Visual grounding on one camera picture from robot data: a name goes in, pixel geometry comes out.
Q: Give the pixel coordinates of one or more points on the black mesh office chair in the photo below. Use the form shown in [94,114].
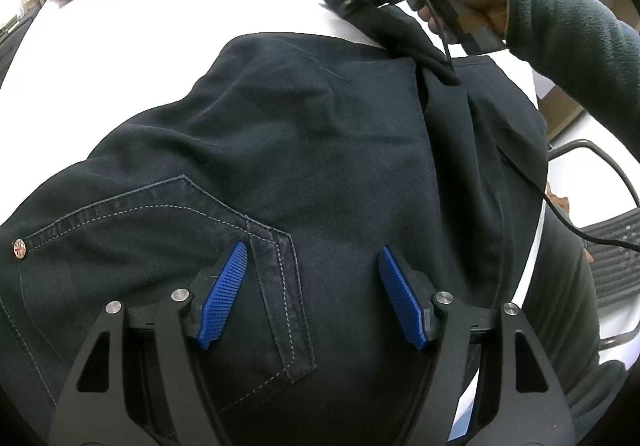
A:
[599,242]

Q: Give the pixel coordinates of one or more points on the black denim pants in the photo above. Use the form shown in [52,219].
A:
[315,152]

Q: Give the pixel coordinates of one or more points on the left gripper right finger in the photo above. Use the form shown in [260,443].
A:
[411,294]

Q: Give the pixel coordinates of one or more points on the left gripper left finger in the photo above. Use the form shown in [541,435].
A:
[213,293]

